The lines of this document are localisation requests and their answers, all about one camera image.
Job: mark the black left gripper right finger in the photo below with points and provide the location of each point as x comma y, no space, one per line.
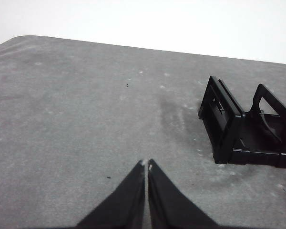
174,207

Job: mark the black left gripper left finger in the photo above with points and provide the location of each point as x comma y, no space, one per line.
124,205

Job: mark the black plate rack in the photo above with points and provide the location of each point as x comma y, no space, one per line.
228,133

